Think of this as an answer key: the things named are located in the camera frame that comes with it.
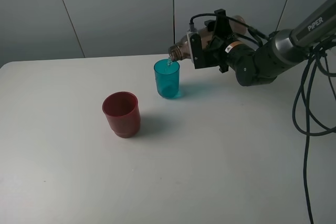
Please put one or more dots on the teal translucent plastic cup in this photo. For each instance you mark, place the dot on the teal translucent plastic cup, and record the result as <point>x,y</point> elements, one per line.
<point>167,78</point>

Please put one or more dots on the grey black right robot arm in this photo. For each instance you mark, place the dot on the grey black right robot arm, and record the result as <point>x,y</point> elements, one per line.
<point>284,50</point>

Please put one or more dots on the red plastic cup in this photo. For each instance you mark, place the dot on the red plastic cup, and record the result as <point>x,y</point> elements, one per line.
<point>122,112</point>

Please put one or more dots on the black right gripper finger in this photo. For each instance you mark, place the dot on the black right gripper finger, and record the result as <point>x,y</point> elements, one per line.
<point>223,67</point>
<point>219,27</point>

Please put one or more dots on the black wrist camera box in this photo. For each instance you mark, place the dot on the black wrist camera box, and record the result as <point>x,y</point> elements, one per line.
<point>197,53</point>

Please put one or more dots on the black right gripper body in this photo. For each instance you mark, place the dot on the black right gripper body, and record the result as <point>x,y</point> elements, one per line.
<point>229,50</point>

